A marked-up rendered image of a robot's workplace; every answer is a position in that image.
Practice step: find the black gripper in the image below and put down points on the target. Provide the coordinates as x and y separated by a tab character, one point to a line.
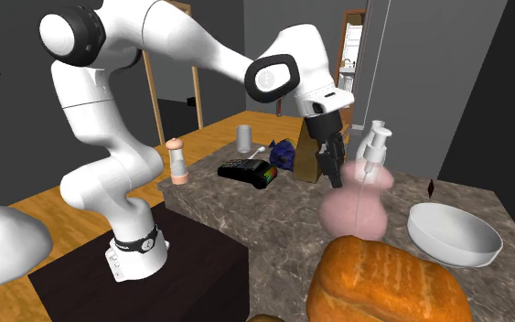
324	127

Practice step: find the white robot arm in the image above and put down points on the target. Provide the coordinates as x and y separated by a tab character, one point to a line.
105	134

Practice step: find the brown wooden knife block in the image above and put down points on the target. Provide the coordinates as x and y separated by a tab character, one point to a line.
306	165

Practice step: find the blue toy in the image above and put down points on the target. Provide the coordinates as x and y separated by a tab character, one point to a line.
281	154

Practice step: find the pink soap dispenser bottle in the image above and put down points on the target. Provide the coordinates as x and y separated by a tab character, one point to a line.
355	214

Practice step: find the white spoon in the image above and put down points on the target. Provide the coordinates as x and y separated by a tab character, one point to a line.
257	152

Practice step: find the black card terminal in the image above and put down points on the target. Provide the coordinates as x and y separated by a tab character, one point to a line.
243	170

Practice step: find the grey cup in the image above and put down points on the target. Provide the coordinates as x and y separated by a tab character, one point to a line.
243	139

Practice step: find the small black diamond object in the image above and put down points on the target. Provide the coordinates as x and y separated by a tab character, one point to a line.
430	189

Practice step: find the brown doorway with white room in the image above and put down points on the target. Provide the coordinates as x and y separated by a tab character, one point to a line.
352	49

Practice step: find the orange bread loaf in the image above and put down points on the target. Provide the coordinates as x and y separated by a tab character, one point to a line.
386	285

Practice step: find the white bowl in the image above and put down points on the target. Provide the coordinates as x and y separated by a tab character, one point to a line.
453	236

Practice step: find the pink clear pepper mill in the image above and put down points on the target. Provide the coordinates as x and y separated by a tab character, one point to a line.
178	167

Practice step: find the dark robot stand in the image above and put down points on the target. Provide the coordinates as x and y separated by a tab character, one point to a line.
194	285

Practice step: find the white rounded object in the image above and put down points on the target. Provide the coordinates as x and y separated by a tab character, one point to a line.
3	245

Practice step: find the wooden door frame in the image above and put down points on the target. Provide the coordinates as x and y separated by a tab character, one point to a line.
199	98

